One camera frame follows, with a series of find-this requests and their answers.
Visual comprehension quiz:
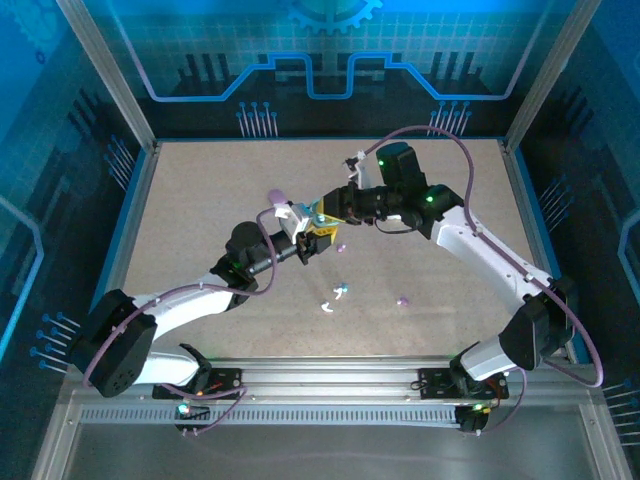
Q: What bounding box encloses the left black controller box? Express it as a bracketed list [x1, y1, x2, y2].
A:
[173, 399, 212, 437]

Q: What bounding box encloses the black controller box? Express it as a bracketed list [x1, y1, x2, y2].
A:
[457, 402, 490, 436]
[173, 399, 212, 437]

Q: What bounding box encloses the grey metal front shelf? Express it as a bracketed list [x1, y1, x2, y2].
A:
[29, 399, 634, 480]

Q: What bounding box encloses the right black controller box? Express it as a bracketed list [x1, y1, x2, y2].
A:
[457, 402, 490, 436]

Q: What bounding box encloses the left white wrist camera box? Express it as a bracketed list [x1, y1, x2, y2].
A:
[273, 200, 315, 237]

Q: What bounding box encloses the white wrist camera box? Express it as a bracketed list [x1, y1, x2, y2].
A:
[342, 149, 375, 190]
[273, 200, 315, 237]

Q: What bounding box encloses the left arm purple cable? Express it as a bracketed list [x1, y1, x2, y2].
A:
[81, 205, 281, 437]

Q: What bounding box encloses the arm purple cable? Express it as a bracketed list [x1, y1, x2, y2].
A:
[81, 205, 281, 437]
[362, 124, 605, 436]

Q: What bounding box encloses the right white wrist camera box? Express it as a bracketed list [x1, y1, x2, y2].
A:
[342, 149, 375, 190]

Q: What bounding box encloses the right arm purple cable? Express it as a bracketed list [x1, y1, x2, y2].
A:
[362, 124, 605, 436]

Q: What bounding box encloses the left aluminium table side rail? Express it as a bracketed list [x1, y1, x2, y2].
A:
[87, 141, 162, 364]

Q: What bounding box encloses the aluminium table side rail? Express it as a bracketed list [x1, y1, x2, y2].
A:
[498, 138, 581, 365]
[87, 141, 162, 364]

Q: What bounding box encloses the right aluminium table side rail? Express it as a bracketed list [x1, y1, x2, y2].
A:
[498, 138, 581, 365]

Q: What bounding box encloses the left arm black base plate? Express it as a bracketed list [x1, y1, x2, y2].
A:
[152, 368, 244, 401]

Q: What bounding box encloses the aluminium front rail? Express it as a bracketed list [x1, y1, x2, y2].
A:
[64, 355, 601, 406]

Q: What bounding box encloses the slotted grey cable duct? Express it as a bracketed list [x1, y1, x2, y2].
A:
[79, 407, 464, 427]

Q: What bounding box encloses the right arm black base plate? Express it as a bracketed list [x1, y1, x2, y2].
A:
[418, 367, 510, 401]

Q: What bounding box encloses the right aluminium frame post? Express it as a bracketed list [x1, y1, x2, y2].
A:
[503, 0, 604, 151]

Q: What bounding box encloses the aluminium frame post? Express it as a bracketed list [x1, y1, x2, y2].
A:
[503, 0, 604, 151]
[55, 0, 160, 151]

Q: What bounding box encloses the left aluminium frame post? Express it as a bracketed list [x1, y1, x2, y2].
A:
[55, 0, 160, 151]

